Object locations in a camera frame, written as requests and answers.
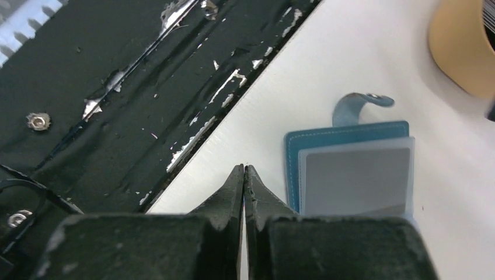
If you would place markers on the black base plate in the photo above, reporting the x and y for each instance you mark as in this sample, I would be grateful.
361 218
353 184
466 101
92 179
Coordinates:
109 96

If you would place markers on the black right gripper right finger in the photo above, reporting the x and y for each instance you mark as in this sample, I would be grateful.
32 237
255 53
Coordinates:
282 244

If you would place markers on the silver credit card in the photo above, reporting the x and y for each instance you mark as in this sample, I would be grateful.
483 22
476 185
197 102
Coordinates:
364 182

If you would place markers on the yellow box of cards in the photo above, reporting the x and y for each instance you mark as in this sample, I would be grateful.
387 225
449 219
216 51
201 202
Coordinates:
460 47

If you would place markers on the white slotted cable duct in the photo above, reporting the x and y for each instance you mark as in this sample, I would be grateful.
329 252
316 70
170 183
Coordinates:
20 20

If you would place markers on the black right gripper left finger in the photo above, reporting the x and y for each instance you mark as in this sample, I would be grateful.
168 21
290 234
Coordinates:
202 244

